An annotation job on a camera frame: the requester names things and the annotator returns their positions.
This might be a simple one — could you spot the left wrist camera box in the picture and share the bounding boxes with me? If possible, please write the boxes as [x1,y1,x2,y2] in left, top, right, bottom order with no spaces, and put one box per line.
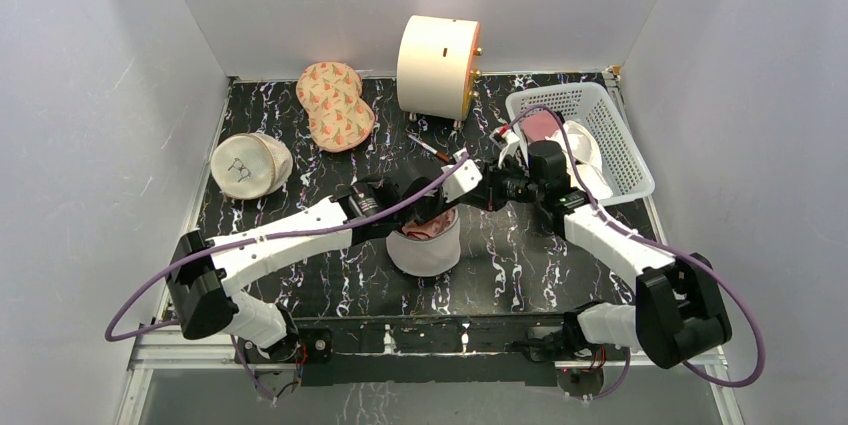
[440,159,483,203]

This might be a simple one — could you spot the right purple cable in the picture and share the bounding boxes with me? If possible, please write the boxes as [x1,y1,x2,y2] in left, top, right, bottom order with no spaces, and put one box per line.
[496,103,767,389]

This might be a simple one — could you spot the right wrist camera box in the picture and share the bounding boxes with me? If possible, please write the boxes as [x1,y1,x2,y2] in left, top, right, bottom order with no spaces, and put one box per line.
[489,126,521,167]

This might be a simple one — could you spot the brown and white pen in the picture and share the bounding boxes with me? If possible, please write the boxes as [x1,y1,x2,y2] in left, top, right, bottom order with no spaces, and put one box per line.
[407,134,453,163]

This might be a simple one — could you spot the white plastic mesh basket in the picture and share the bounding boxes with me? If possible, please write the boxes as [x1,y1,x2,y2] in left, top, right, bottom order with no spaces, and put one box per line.
[505,82,655,207]

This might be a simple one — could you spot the pink bra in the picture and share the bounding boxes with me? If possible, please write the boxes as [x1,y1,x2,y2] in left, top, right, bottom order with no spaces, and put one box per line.
[520,111,560,143]
[400,210,456,240]

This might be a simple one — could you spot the cream mesh laundry bag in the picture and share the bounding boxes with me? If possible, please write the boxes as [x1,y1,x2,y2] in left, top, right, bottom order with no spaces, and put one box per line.
[210,132,294,200]

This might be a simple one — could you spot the white bra in basket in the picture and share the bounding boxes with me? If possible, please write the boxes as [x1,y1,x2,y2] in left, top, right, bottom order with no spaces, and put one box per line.
[564,120,613,200]

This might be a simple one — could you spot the white mesh laundry bag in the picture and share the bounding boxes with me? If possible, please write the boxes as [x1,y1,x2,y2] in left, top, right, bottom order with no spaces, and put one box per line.
[385,209,461,278]

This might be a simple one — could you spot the purple cable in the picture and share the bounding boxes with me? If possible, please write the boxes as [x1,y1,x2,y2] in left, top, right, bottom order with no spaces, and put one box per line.
[496,103,767,389]
[104,151,472,344]

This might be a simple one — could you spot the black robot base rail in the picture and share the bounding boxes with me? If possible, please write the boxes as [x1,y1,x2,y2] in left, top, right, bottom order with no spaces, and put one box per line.
[235,312,631,389]

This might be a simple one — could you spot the pink bra in basket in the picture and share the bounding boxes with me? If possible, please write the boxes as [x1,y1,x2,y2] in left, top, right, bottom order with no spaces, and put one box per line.
[520,111,560,143]

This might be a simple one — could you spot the white cylindrical drum appliance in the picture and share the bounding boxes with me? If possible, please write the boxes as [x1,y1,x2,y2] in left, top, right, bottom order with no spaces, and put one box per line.
[396,15,480,128]

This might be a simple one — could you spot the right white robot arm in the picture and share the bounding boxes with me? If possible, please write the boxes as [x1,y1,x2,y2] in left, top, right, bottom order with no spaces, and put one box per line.
[460,141,732,369]

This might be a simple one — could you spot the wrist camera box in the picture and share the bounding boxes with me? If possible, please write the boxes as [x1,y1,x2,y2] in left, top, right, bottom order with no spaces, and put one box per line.
[489,126,521,167]
[440,159,483,203]

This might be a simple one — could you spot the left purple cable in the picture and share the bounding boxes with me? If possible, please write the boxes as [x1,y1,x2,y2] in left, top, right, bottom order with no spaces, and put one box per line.
[104,151,472,344]

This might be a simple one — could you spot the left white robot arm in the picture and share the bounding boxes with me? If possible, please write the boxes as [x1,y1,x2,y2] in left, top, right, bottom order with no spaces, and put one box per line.
[166,177,464,361]

